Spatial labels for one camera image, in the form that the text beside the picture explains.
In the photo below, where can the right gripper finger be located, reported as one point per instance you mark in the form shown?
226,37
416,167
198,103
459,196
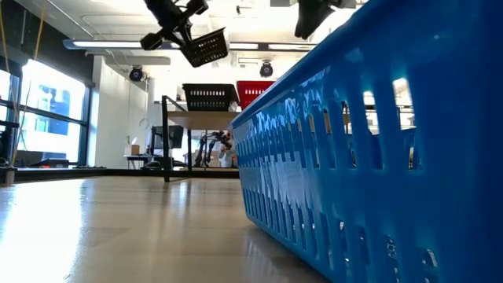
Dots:
310,25

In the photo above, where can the black plastic basket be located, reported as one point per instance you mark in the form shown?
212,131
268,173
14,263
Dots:
206,49
210,103
210,86

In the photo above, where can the red plastic basket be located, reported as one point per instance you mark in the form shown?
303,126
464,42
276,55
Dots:
255,83
247,98

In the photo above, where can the blue plastic basket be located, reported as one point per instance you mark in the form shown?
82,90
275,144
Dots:
393,216

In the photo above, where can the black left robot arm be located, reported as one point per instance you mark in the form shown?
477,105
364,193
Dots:
159,9

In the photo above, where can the background black robot arm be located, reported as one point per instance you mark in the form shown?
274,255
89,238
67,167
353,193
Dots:
212,137

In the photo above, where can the wooden shelf with black legs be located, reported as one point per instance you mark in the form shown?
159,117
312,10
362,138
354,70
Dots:
196,120

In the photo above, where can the long ceiling light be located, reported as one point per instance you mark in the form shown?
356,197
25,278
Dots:
283,46
110,44

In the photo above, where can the round black ceiling fixture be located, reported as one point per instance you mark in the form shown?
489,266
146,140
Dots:
266,70
136,74

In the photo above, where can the black computer monitor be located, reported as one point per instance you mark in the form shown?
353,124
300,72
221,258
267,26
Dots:
169,137

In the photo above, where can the small cardboard box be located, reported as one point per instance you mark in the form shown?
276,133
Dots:
132,150

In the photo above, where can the large black framed window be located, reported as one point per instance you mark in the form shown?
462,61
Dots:
51,98

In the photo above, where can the background desk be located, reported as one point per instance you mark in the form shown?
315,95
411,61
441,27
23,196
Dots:
137,156

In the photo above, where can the person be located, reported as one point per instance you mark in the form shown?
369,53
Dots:
227,157

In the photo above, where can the white ceiling duct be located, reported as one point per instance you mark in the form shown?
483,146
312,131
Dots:
129,59

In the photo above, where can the black aluminium rig frame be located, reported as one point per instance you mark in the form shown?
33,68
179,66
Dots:
118,173

